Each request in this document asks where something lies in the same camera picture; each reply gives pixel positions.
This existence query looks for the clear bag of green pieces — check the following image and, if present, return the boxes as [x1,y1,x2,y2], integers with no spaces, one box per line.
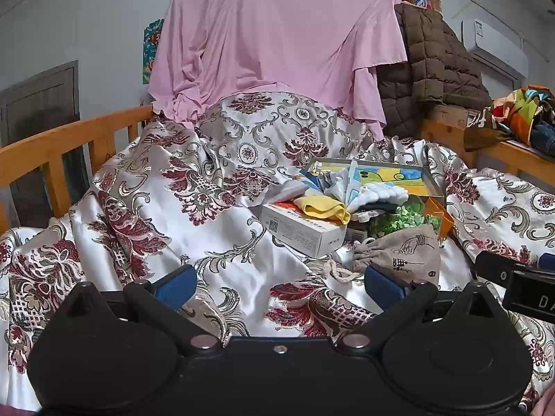
[368,201,443,239]

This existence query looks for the pink bed sheet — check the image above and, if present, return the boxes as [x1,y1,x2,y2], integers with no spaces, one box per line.
[147,0,408,141]

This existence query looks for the floral satin quilt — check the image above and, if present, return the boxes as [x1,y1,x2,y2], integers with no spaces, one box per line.
[0,91,555,416]

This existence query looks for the wooden bed rail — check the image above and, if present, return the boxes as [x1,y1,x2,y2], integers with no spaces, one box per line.
[0,104,154,235]

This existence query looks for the white orange medicine box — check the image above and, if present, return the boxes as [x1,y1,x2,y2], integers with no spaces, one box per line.
[260,201,348,258]

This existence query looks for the grey door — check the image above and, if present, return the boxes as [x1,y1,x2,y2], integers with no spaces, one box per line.
[0,61,81,230]

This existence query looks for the yellow cloth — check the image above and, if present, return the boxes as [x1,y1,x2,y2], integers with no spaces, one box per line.
[294,195,351,225]

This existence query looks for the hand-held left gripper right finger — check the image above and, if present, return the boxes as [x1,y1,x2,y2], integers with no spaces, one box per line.
[337,264,504,355]

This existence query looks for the blue jeans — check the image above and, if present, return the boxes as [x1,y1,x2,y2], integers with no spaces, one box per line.
[531,119,555,157]

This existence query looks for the clear plastic packet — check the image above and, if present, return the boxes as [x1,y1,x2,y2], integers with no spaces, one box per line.
[318,161,362,203]

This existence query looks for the white air conditioner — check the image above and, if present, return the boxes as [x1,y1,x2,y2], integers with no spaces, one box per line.
[460,18,530,76]

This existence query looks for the grey drawstring pouch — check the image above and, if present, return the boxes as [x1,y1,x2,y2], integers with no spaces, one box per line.
[314,223,441,282]

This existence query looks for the brown printed cloth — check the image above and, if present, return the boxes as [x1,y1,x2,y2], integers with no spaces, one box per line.
[464,106,512,152]

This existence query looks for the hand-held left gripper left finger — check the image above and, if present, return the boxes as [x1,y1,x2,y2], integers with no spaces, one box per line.
[58,264,223,355]

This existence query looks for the orange cup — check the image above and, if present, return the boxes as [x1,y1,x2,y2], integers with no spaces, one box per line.
[418,197,456,239]

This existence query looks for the grey metal tin box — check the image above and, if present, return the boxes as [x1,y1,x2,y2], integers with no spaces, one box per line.
[301,157,448,209]

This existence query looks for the dark navy sock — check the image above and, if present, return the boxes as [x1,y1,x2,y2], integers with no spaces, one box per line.
[364,201,400,214]

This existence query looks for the wooden bed frame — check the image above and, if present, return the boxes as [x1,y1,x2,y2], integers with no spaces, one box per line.
[418,104,555,191]

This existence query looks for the small colourful wall poster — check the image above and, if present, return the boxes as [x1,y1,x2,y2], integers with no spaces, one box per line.
[142,18,165,85]

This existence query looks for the brown quilted jacket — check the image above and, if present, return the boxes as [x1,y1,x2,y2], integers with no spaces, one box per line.
[375,3,493,139]

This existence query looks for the colourful printed cloth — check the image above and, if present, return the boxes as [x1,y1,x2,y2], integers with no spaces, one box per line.
[360,161,428,196]

